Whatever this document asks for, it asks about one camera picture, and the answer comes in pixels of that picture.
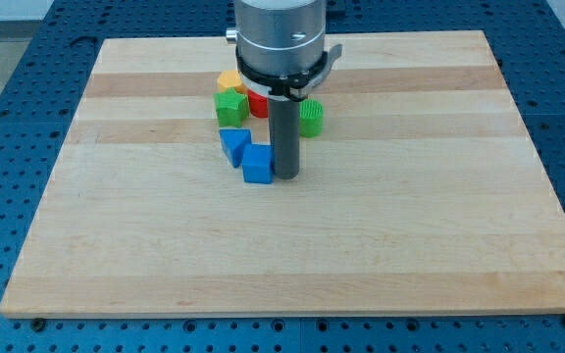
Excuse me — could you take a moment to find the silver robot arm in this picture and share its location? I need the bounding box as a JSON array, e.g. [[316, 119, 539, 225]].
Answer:
[[233, 0, 327, 76]]

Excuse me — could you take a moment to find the green star block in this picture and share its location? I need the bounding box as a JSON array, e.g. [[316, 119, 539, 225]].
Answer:
[[213, 88, 249, 127]]

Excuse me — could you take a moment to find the blue cube block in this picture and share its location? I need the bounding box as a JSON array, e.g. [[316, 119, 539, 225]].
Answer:
[[241, 144, 273, 184]]

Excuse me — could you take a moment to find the blue triangle block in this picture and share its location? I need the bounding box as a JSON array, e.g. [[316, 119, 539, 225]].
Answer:
[[219, 128, 252, 168]]

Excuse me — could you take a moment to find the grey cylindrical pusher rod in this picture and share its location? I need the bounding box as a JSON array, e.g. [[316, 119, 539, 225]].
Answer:
[[268, 99, 300, 179]]

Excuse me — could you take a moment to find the green ribbed cylinder block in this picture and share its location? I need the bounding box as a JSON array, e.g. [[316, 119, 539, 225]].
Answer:
[[300, 99, 324, 137]]

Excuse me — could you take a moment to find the red cylinder block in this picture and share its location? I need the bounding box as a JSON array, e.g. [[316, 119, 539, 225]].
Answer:
[[247, 90, 269, 119]]

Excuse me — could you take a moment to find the yellow hexagon block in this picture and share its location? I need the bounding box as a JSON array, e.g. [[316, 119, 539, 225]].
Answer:
[[217, 70, 247, 94]]

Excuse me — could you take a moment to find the wooden board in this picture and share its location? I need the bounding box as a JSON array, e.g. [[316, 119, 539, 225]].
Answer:
[[0, 30, 565, 319]]

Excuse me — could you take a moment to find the black clamp ring with lever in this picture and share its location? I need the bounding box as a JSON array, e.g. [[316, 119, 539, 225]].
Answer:
[[234, 43, 343, 103]]

